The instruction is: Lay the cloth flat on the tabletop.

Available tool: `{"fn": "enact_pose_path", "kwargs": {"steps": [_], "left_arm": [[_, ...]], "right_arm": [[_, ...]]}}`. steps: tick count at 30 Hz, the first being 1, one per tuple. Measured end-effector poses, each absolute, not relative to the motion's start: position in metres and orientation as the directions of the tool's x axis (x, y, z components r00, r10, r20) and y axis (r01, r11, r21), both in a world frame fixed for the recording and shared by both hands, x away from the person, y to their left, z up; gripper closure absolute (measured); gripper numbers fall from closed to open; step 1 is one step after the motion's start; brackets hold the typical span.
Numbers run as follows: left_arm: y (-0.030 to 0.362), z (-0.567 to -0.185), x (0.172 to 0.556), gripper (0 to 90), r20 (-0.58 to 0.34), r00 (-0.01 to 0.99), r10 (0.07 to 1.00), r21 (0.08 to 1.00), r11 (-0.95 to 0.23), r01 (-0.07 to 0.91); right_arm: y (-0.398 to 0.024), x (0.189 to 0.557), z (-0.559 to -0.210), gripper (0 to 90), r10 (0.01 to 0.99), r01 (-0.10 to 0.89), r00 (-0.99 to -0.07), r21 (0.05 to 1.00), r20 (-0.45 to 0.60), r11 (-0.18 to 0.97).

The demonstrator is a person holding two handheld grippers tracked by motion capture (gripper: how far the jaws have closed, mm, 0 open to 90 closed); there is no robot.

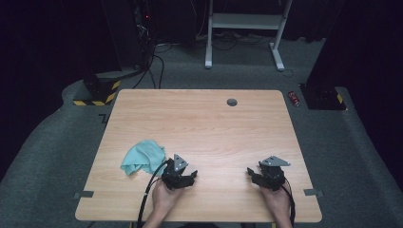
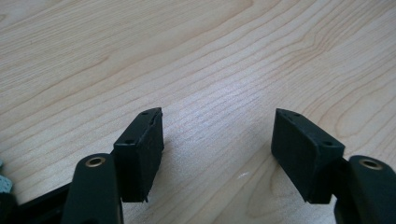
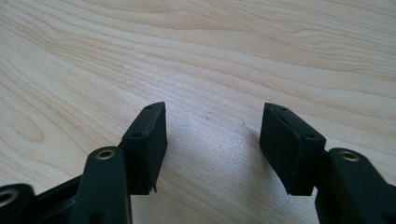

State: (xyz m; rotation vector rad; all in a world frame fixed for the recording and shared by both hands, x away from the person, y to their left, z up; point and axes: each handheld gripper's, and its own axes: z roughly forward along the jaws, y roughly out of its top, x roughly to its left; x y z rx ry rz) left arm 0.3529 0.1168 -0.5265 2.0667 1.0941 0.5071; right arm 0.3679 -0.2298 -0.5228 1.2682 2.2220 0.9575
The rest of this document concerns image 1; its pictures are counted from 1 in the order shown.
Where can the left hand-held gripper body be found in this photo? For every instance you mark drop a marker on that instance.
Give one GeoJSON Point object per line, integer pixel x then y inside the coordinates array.
{"type": "Point", "coordinates": [172, 175]}

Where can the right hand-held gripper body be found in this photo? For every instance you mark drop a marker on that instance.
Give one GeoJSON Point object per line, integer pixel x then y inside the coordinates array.
{"type": "Point", "coordinates": [272, 175]}

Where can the teal cleaning cloth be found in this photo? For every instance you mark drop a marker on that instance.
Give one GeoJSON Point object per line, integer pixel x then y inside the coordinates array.
{"type": "Point", "coordinates": [142, 155]}

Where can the person's left hand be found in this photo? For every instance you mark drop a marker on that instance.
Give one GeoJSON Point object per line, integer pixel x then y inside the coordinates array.
{"type": "Point", "coordinates": [164, 199]}

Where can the person's right hand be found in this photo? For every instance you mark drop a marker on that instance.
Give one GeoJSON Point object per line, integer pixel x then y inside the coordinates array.
{"type": "Point", "coordinates": [278, 202]}

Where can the grey tape strip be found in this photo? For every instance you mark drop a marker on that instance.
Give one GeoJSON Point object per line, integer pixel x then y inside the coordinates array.
{"type": "Point", "coordinates": [84, 194]}
{"type": "Point", "coordinates": [313, 192]}

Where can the grey table grommet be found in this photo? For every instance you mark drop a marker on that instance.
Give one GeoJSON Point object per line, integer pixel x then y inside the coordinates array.
{"type": "Point", "coordinates": [232, 102]}

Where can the small red object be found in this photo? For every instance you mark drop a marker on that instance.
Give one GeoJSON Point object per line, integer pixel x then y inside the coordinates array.
{"type": "Point", "coordinates": [293, 98]}

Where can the black stand base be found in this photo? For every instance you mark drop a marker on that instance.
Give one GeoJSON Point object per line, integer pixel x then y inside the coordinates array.
{"type": "Point", "coordinates": [323, 98]}

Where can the black yellow striped base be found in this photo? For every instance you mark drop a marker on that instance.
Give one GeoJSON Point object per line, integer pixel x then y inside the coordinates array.
{"type": "Point", "coordinates": [99, 91]}

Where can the dark equipment rack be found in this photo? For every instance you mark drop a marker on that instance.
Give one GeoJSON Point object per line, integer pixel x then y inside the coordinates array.
{"type": "Point", "coordinates": [144, 31]}

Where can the white metal stand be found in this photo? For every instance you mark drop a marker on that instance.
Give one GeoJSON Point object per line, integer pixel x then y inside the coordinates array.
{"type": "Point", "coordinates": [244, 21]}

